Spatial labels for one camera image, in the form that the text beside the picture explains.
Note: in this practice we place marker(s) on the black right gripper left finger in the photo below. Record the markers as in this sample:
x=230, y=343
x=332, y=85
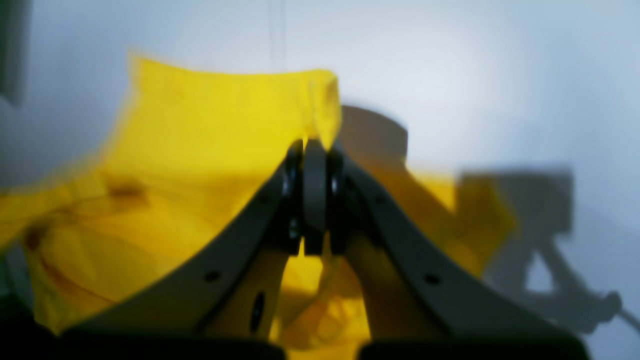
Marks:
x=220, y=303

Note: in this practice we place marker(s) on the yellow T-shirt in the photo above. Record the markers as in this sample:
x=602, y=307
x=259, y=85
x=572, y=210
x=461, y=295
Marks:
x=191, y=149

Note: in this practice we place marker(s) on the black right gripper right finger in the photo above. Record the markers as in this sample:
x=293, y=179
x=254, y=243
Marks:
x=420, y=304

